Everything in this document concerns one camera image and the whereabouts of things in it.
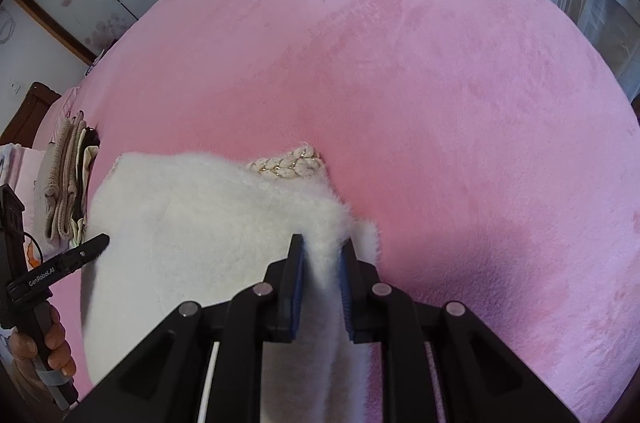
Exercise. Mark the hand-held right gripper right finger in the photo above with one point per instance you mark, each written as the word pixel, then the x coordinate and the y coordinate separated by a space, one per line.
pixel 347 290

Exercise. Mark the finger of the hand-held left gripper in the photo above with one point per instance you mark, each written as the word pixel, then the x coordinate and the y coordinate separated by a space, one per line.
pixel 87 248

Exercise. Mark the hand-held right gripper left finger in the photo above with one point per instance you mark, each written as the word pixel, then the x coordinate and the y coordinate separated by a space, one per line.
pixel 296 288

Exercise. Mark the white fuzzy sweater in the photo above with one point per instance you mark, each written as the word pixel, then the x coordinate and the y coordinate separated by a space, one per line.
pixel 200 223

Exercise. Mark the person's left hand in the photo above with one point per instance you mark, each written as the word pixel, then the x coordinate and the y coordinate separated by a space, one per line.
pixel 57 343

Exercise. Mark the beige ribbed folded garment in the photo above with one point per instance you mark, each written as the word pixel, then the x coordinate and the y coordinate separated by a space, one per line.
pixel 57 183

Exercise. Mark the tan folded garment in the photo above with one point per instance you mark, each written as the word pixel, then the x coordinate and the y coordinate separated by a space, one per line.
pixel 84 168

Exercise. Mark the black folded garment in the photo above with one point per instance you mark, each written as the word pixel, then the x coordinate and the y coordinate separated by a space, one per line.
pixel 92 135

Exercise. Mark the brown wooden headboard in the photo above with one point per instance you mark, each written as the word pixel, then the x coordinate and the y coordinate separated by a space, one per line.
pixel 27 108

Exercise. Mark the pink bed blanket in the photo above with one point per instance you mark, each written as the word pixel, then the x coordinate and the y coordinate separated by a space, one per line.
pixel 400 103

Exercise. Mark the white wall socket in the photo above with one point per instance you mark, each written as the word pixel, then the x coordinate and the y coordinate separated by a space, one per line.
pixel 15 87

